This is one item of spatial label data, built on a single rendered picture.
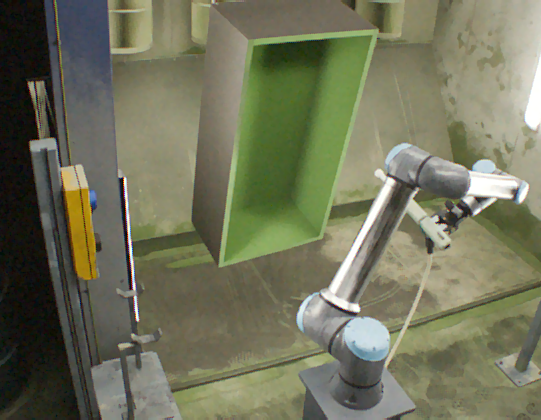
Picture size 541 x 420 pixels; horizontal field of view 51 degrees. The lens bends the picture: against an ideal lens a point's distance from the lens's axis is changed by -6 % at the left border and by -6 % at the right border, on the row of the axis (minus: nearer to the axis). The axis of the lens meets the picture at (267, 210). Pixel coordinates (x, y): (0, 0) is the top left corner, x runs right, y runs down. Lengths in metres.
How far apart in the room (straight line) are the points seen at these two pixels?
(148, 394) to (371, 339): 0.71
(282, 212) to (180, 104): 1.03
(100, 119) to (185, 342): 1.57
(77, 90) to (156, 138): 1.95
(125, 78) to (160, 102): 0.27
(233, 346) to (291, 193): 0.91
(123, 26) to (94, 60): 1.60
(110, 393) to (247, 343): 1.35
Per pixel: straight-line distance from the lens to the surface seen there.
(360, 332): 1.93
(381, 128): 4.34
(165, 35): 3.82
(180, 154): 3.75
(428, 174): 1.90
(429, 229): 2.40
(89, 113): 1.85
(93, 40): 1.78
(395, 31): 4.05
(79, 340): 1.64
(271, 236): 3.10
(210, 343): 3.10
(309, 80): 2.93
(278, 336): 3.16
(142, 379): 1.90
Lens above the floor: 2.18
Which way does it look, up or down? 31 degrees down
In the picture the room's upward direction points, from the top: 3 degrees clockwise
